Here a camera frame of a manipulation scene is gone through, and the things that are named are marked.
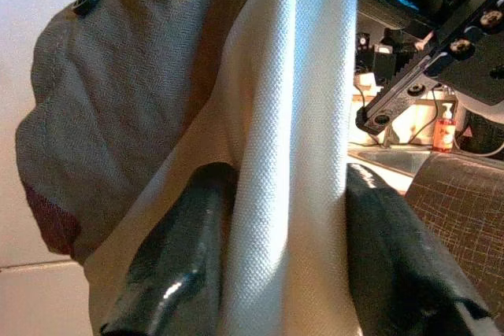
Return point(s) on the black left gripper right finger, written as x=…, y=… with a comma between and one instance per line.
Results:
x=393, y=257

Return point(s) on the dark brown crosshatched panel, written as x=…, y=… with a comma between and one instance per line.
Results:
x=464, y=218

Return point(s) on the black round container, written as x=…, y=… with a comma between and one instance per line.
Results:
x=486, y=131

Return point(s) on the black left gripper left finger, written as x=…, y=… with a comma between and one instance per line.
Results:
x=177, y=257

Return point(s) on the chrome sink faucet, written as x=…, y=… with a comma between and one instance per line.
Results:
x=388, y=137

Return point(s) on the orange soap pump bottle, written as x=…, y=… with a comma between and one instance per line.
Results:
x=445, y=131

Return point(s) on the grey and white garment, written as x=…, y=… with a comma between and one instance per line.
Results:
x=271, y=115

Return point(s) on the steel kitchen sink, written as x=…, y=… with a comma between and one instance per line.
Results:
x=393, y=159

